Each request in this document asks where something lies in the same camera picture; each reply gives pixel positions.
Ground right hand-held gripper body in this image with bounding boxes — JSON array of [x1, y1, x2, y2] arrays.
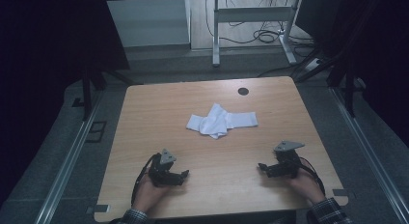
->
[[265, 140, 306, 180]]

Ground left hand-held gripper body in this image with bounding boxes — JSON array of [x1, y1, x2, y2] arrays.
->
[[148, 148, 181, 187]]

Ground white sock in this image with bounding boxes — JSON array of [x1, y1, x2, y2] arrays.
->
[[198, 102, 232, 140], [186, 111, 259, 132]]

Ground person's left hand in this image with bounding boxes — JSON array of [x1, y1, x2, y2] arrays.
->
[[132, 172, 172, 214]]

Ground person's right hand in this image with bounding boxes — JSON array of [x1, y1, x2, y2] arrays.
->
[[286, 167, 326, 206]]

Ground black metal stand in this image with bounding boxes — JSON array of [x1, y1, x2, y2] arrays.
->
[[294, 43, 363, 119], [79, 67, 138, 122]]

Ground white power strip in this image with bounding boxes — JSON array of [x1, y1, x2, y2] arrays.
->
[[303, 57, 323, 72]]

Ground dark curtain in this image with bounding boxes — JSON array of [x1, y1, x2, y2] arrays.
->
[[294, 0, 409, 148]]

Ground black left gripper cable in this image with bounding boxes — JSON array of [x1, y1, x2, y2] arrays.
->
[[130, 153, 161, 207]]

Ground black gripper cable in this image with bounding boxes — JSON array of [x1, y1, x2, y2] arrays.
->
[[298, 155, 327, 197], [130, 153, 161, 207]]

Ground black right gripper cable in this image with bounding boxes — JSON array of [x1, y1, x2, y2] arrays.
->
[[298, 155, 327, 197]]

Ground aluminium rail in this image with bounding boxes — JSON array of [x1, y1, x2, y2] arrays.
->
[[33, 88, 104, 224], [328, 86, 409, 222]]

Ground black floor cables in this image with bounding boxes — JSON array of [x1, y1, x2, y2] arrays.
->
[[204, 0, 316, 59]]

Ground white metal desk frame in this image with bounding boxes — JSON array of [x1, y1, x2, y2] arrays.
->
[[211, 0, 304, 69]]

